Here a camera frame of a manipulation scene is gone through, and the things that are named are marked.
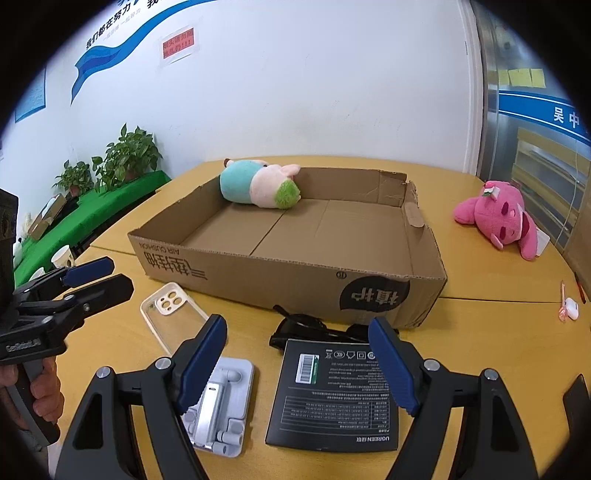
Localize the small black clip object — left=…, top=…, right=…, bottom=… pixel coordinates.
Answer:
left=269, top=305, right=400, bottom=349

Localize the blue ribbon wall decal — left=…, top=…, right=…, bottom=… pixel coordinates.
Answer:
left=69, top=0, right=218, bottom=107

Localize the clear white phone case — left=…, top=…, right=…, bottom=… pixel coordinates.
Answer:
left=140, top=281, right=211, bottom=358

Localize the pink bear plush toy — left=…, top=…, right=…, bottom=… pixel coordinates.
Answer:
left=452, top=180, right=540, bottom=261

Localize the row of yellow sticky notes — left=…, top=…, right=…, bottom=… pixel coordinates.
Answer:
left=496, top=68, right=546, bottom=88

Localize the small potted green plant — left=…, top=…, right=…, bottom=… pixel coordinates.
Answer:
left=52, top=160, right=95, bottom=198

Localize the red wall sign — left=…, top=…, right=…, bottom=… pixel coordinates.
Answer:
left=157, top=25, right=200, bottom=70

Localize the wooden desktop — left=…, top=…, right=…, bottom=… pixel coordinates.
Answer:
left=65, top=154, right=591, bottom=480

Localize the shallow cardboard box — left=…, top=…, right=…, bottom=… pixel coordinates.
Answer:
left=128, top=159, right=448, bottom=329

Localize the white folding phone stand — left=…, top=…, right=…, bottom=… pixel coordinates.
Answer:
left=180, top=356, right=254, bottom=459

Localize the person's left hand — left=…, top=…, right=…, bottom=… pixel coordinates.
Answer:
left=0, top=357, right=65, bottom=430

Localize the green table cloth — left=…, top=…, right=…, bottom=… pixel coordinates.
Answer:
left=13, top=171, right=172, bottom=289

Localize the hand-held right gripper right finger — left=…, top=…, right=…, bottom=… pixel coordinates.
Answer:
left=368, top=316, right=541, bottom=480

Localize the dark flat object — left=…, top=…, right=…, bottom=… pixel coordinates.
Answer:
left=562, top=374, right=591, bottom=435

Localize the blue framed wall notice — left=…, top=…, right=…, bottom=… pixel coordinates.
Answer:
left=15, top=65, right=48, bottom=123

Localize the small open cardboard box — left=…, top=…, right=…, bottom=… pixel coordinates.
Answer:
left=28, top=194, right=68, bottom=241

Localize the teal pink pig plush toy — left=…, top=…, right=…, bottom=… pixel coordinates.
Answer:
left=219, top=158, right=303, bottom=210

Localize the yellow frame shelf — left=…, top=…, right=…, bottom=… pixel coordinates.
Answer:
left=512, top=128, right=591, bottom=232

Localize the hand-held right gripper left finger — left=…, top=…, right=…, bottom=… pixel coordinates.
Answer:
left=54, top=314, right=229, bottom=480

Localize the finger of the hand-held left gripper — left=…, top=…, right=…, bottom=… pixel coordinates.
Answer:
left=14, top=257, right=115, bottom=306
left=13, top=273, right=135, bottom=343

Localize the black product box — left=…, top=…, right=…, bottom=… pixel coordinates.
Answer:
left=264, top=338, right=400, bottom=453

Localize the blue window banner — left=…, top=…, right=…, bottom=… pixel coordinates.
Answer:
left=498, top=90, right=591, bottom=148

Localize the large potted green plant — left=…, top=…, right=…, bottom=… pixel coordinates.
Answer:
left=91, top=124, right=163, bottom=192

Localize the white hanging cable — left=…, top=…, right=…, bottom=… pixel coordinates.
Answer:
left=556, top=148, right=583, bottom=245

